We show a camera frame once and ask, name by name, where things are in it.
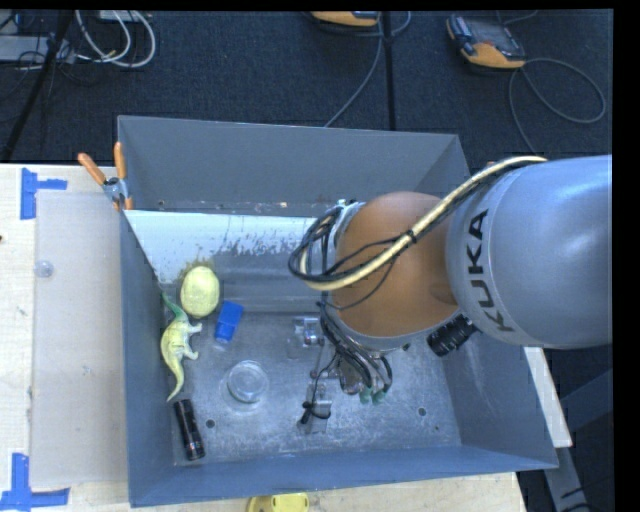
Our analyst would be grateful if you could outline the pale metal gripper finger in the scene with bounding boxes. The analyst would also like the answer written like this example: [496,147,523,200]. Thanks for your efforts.
[286,315,324,360]
[297,382,335,435]

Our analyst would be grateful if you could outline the clear glass dish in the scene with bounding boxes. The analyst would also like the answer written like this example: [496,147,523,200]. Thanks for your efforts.
[225,359,271,404]

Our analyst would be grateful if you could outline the blue block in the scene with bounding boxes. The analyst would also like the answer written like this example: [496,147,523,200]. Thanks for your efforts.
[214,299,245,345]

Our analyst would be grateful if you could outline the pale yellow toy lemon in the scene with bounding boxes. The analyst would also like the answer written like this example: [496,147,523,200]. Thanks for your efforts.
[179,265,222,320]

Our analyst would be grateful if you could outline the yellow-green toy dinosaur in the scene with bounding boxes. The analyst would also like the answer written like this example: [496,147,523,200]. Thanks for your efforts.
[159,293,204,403]

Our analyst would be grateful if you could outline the grey metal bin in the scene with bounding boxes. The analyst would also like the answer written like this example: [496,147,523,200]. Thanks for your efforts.
[116,114,561,509]

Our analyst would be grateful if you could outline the pale flat board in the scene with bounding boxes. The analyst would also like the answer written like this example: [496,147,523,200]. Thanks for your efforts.
[28,189,129,494]

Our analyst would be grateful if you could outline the black cylinder on white bracket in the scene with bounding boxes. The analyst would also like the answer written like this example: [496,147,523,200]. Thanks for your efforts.
[426,313,477,358]

